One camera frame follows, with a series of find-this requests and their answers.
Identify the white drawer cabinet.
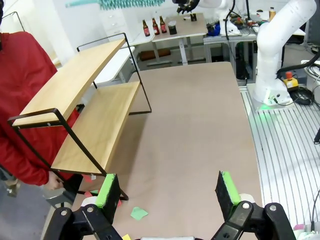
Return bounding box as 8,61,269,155
98,7,143,41

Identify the aluminium frame workbench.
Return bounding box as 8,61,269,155
203,24,258,63

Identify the brown box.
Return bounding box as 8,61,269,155
139,48,173,61

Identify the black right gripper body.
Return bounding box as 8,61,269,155
171,0,201,10

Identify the person in red jacket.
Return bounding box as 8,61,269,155
0,31,83,187

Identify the brown beer bottle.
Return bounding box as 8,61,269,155
142,19,151,38
151,17,160,36
159,15,168,34

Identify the white side table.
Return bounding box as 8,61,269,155
94,46,137,86

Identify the person's right hand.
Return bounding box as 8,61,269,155
46,171,66,191

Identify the blue object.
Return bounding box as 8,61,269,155
207,21,221,36

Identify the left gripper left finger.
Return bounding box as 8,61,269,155
44,173,123,240

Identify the yellow emergency stop box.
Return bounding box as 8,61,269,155
282,71,298,90

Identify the two-tier wooden black-framed shelf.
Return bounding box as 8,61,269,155
7,32,153,201

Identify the black cable bundle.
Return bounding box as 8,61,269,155
291,84,320,107

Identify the large black cup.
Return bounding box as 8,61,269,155
167,21,178,35

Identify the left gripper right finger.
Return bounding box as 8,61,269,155
211,170,299,240

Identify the teal microfibre duster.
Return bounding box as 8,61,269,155
65,0,163,11

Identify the black computer case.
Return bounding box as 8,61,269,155
236,42,251,81

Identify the brown-topped background table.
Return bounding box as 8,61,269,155
151,12,209,65

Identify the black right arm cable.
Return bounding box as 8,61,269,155
224,0,237,42

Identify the aluminium profile base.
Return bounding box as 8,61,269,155
239,83,320,240

